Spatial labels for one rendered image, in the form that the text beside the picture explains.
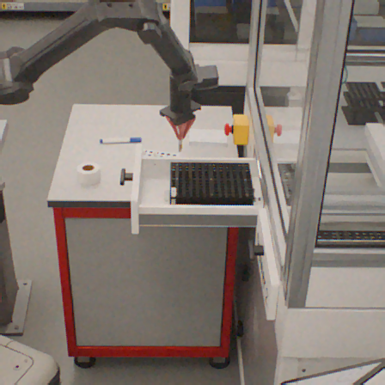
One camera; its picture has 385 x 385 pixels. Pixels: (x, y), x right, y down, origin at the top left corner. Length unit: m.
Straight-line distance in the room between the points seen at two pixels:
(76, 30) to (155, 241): 0.91
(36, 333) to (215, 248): 0.88
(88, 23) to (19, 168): 2.35
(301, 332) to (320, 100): 0.54
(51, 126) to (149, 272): 1.99
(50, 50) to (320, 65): 0.61
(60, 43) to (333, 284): 0.74
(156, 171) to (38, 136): 2.04
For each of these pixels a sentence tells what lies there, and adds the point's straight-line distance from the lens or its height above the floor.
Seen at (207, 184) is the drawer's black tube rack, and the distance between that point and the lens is 1.89.
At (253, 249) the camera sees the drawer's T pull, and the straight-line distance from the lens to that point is 1.65.
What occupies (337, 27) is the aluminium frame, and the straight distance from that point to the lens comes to 1.16.
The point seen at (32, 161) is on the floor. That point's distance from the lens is 3.78.
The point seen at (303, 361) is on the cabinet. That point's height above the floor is 0.78.
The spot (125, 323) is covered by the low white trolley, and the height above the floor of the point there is 0.25.
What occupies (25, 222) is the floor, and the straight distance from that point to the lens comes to 3.32.
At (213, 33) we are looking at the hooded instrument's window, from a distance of 2.60.
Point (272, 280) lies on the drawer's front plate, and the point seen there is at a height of 0.93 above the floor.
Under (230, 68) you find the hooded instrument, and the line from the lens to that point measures 2.63.
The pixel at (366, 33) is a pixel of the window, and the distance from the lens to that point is 1.18.
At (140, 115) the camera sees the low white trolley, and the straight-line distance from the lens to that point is 2.53.
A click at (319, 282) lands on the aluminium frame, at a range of 1.43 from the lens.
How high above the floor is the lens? 1.93
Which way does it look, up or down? 34 degrees down
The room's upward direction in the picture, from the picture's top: 2 degrees clockwise
